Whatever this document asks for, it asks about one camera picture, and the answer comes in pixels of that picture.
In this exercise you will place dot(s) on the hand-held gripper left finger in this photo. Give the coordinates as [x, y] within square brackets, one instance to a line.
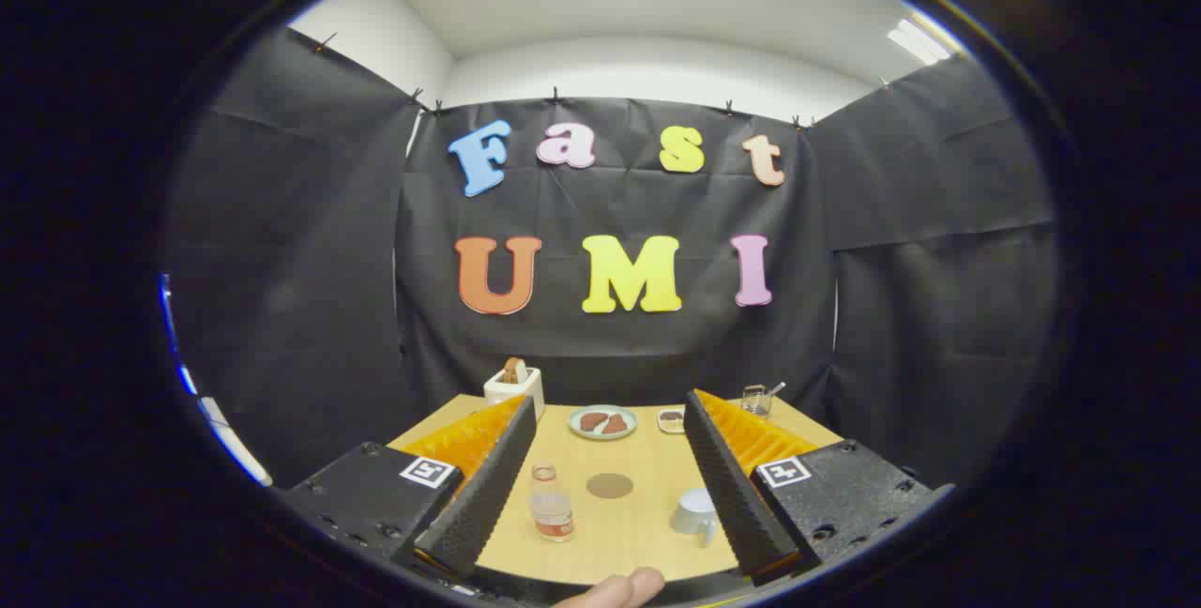
[488, 486]

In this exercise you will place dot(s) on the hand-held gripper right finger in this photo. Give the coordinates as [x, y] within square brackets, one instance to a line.
[732, 486]

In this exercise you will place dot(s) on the small white divided dish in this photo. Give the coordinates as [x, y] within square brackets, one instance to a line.
[672, 420]

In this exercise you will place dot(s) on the white toaster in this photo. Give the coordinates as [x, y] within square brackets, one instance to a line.
[514, 392]

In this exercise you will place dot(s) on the bread slice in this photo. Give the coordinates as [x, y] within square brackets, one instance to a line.
[513, 371]

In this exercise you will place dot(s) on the small ceiling light panel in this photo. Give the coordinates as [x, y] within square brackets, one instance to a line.
[918, 41]

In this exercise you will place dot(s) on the pale green plate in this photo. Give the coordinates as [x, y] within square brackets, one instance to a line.
[602, 435]

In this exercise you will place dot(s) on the round brown coaster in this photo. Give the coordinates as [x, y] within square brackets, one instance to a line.
[610, 485]

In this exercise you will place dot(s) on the brown food piece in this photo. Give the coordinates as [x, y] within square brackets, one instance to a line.
[593, 421]
[616, 424]

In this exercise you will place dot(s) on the pale grey cup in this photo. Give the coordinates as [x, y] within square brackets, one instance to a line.
[692, 509]

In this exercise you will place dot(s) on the wooden table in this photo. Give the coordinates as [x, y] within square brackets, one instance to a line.
[638, 533]

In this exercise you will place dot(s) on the clear juice bottle red label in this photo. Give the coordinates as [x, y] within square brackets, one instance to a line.
[552, 512]

